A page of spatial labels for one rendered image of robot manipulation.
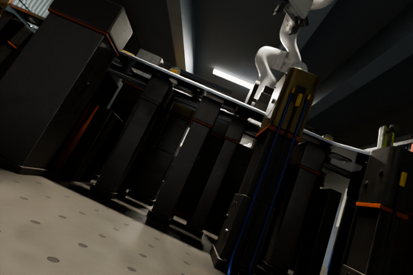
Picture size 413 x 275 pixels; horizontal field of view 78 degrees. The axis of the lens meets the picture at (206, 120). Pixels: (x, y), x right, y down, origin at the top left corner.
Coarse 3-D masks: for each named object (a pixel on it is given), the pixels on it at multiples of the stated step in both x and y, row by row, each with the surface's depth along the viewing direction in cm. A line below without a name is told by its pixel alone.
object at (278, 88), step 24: (288, 72) 45; (288, 96) 43; (312, 96) 44; (264, 120) 48; (288, 120) 42; (264, 144) 42; (288, 144) 42; (264, 168) 39; (240, 192) 44; (264, 192) 40; (240, 216) 38; (264, 216) 39; (240, 240) 38; (264, 240) 38; (216, 264) 36; (240, 264) 35
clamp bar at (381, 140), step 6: (384, 126) 83; (390, 126) 80; (396, 126) 80; (384, 132) 82; (390, 132) 82; (396, 132) 80; (384, 138) 81; (390, 138) 82; (378, 144) 82; (384, 144) 81; (390, 144) 81
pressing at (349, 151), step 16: (32, 16) 62; (112, 64) 70; (128, 64) 65; (144, 64) 61; (128, 80) 76; (144, 80) 72; (176, 80) 61; (176, 96) 73; (192, 96) 66; (208, 96) 62; (224, 96) 56; (224, 112) 68; (240, 112) 63; (256, 112) 59; (256, 128) 70; (320, 144) 61; (336, 144) 55; (336, 160) 66; (352, 160) 62
